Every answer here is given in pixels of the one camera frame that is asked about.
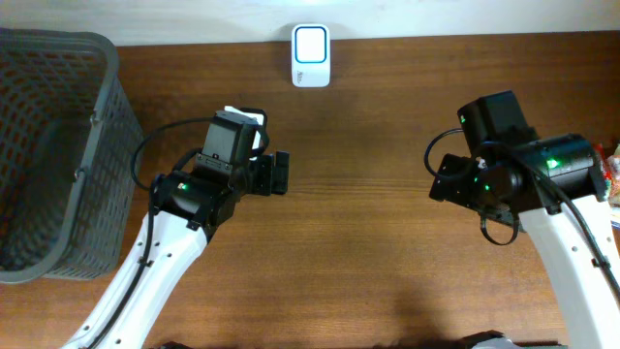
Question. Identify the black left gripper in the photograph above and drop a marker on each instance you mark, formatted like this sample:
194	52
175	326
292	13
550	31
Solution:
270	173

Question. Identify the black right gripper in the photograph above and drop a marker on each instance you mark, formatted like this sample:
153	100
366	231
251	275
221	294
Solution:
445	179

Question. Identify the red candy bag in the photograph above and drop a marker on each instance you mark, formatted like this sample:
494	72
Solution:
605	168

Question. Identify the yellow wet wipes pack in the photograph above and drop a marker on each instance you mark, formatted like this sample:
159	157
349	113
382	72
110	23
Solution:
613	199

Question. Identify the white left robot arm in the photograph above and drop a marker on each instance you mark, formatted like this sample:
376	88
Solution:
185	209

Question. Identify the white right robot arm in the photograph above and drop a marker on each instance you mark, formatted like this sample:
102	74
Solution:
553	190

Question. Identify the white barcode scanner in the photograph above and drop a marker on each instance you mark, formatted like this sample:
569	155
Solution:
310	55

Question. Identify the grey plastic basket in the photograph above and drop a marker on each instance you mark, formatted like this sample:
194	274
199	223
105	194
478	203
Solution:
68	134

